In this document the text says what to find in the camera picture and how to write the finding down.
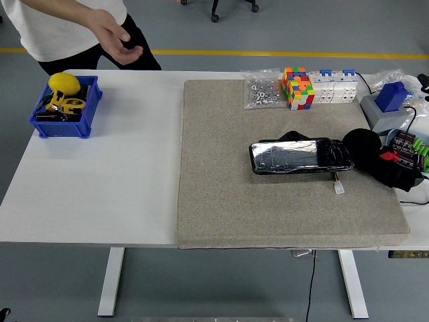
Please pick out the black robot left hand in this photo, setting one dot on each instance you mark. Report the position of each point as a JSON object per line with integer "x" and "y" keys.
{"x": 4, "y": 316}

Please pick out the person's right hand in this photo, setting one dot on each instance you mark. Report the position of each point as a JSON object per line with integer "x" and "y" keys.
{"x": 114, "y": 37}

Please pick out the black glossy display panel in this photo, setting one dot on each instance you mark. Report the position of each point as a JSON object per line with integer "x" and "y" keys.
{"x": 285, "y": 157}

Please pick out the black rag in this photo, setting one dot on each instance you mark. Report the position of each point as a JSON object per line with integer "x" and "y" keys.
{"x": 363, "y": 147}

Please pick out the person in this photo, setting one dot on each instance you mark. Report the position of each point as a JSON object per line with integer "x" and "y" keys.
{"x": 50, "y": 30}

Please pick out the yellow lemon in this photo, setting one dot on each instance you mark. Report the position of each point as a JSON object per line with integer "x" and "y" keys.
{"x": 63, "y": 83}

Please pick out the yellow tape measure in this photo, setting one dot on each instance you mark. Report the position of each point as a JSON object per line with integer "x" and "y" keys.
{"x": 73, "y": 105}

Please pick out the yellow black hand tool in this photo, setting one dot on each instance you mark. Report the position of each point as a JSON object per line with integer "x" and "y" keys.
{"x": 55, "y": 99}

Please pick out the black office chair base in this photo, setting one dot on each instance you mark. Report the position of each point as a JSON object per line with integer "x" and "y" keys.
{"x": 214, "y": 17}

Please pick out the blue plastic bin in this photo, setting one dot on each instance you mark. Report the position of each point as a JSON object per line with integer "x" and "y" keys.
{"x": 67, "y": 129}

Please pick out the white table leg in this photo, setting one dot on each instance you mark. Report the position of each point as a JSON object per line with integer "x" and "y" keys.
{"x": 355, "y": 295}
{"x": 110, "y": 285}

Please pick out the clear bag of metal nuts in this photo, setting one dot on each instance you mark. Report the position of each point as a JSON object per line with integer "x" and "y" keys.
{"x": 261, "y": 94}

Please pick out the grey-brown mat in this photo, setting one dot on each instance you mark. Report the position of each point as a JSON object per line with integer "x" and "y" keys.
{"x": 234, "y": 201}

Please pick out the white circuit breaker blue tab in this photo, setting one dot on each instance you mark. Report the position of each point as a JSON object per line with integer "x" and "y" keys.
{"x": 345, "y": 89}
{"x": 320, "y": 89}

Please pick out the grey box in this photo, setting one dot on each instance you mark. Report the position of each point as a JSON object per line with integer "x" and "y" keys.
{"x": 375, "y": 115}

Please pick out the crumpled clear plastic bag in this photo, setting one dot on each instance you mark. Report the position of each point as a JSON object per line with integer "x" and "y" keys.
{"x": 388, "y": 76}

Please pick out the blue block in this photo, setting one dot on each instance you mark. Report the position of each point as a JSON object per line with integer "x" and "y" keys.
{"x": 390, "y": 97}

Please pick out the pale blue tray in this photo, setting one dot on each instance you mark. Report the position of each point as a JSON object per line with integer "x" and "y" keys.
{"x": 390, "y": 131}

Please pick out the green connectors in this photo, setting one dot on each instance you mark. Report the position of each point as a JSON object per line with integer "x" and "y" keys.
{"x": 420, "y": 147}

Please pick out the silver bracket under table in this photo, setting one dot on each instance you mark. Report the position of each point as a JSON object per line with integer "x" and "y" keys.
{"x": 301, "y": 253}

